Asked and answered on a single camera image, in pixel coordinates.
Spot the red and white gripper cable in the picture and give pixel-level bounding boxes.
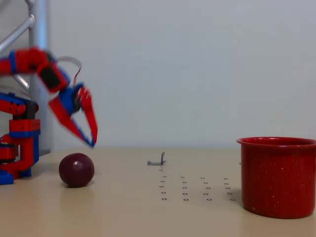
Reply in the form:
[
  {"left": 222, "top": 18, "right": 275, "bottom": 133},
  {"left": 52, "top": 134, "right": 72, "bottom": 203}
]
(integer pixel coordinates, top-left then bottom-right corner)
[{"left": 56, "top": 56, "right": 83, "bottom": 85}]

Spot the small grey metal bracket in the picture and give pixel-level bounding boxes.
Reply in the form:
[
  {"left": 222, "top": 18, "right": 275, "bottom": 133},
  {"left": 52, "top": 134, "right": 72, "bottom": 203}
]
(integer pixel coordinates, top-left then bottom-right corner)
[{"left": 147, "top": 152, "right": 167, "bottom": 166}]

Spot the grey vertical metal post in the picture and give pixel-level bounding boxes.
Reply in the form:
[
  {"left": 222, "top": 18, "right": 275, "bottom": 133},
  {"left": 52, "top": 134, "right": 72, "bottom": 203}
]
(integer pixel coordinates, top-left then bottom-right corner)
[{"left": 29, "top": 0, "right": 52, "bottom": 158}]

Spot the dark purple plum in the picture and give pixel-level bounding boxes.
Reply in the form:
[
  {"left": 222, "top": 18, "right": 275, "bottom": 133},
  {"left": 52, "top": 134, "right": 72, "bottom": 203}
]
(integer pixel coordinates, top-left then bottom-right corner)
[{"left": 58, "top": 153, "right": 95, "bottom": 189}]

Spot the red speckled enamel mug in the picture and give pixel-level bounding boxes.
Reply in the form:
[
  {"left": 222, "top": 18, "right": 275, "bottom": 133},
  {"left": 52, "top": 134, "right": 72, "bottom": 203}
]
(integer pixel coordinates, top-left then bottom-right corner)
[{"left": 236, "top": 137, "right": 316, "bottom": 220}]

